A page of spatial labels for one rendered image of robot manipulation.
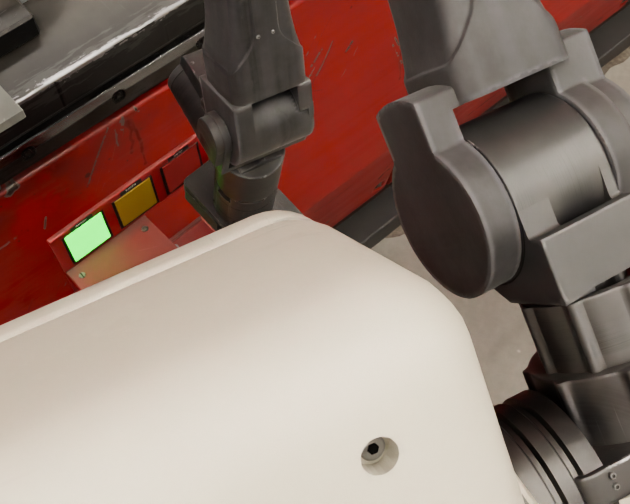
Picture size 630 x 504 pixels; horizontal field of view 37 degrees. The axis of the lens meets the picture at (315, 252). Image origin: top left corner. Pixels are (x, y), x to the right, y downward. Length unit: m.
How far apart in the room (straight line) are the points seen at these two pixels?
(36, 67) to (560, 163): 0.72
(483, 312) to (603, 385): 1.41
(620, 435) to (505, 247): 0.10
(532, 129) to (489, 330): 1.39
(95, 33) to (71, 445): 0.85
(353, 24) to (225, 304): 1.08
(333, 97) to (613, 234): 1.00
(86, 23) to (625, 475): 0.81
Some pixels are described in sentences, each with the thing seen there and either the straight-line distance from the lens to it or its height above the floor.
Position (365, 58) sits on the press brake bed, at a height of 0.58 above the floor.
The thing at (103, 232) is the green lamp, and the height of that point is 0.80.
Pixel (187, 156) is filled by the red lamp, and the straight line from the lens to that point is 1.00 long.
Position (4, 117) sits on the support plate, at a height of 1.00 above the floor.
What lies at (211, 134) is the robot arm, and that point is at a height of 1.06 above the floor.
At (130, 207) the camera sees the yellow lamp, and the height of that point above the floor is 0.81.
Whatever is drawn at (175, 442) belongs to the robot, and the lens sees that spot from 0.24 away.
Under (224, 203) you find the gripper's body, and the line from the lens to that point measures 0.83.
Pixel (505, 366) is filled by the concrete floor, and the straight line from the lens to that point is 1.78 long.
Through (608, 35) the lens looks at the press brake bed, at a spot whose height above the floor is 0.05.
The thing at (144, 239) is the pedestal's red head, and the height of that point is 0.78.
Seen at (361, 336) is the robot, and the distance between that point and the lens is 0.24.
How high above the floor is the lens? 1.60
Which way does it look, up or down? 59 degrees down
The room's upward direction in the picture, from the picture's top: 4 degrees counter-clockwise
